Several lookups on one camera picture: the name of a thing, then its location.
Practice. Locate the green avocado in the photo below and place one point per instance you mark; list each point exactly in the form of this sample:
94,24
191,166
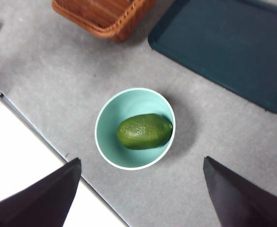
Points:
144,131

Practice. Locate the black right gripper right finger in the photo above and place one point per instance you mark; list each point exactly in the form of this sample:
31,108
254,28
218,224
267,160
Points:
237,201

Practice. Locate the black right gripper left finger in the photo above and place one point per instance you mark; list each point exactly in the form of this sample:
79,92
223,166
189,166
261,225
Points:
41,203

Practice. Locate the dark rectangular tray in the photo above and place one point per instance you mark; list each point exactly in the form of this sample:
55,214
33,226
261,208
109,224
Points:
223,47

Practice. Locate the teal ceramic bowl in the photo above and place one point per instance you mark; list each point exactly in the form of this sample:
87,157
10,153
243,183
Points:
110,146

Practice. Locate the brown woven wicker basket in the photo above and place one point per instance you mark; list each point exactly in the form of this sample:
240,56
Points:
105,16

